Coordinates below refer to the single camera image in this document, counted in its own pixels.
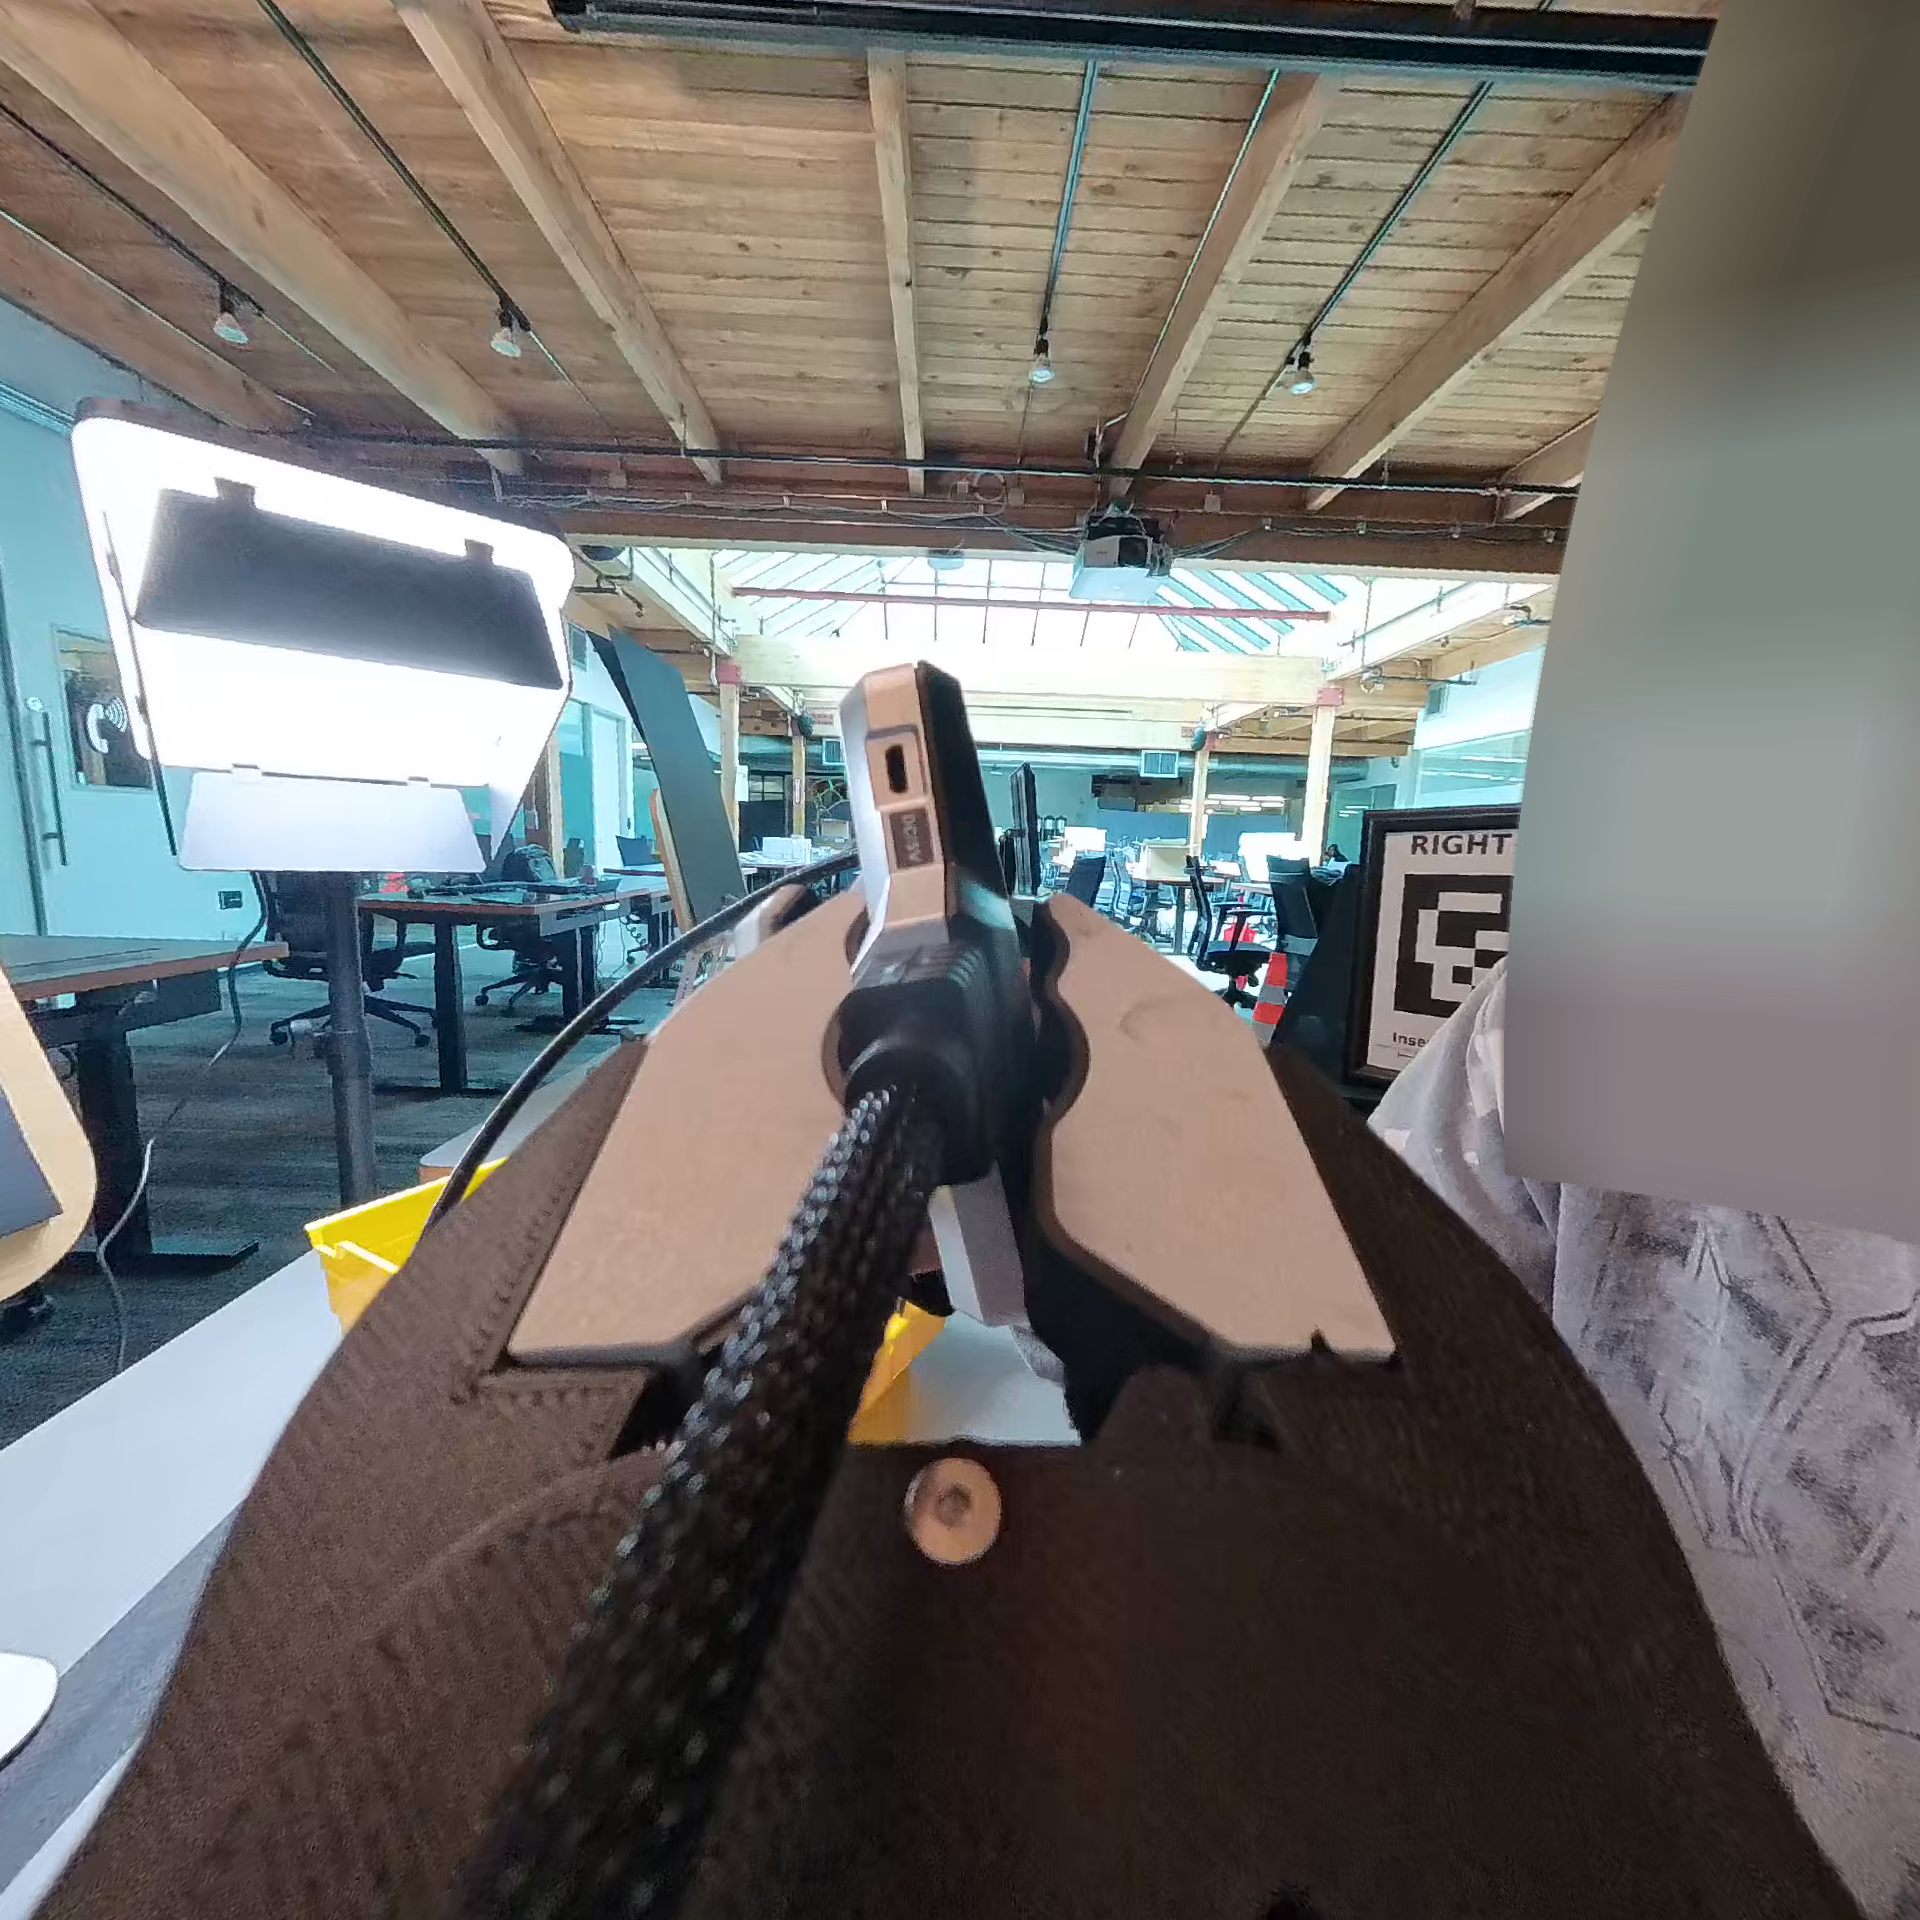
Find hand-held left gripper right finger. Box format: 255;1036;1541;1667
1018;895;1401;1439

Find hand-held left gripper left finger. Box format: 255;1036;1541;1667
506;891;880;1390

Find black braided hdmi cable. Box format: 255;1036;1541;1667
449;915;1043;1920

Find yellow storage bin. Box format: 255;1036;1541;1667
304;1153;945;1448

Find silver multiport hub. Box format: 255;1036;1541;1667
832;661;1050;1337

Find black office chair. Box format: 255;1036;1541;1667
250;870;440;1051
1191;854;1279;1009

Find wooden desk black legs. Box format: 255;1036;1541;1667
0;932;289;1277
355;881;677;1097

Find black framed tag sign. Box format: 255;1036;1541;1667
1339;806;1520;1093

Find lit studio light panel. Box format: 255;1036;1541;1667
65;397;578;1201

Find ceiling projector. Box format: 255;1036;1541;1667
1067;509;1175;600

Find thin black cable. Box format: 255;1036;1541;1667
419;848;863;1225

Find wall phone sign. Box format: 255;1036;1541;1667
57;625;154;792

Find black ceiling track rail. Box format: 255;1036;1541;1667
546;0;1711;91

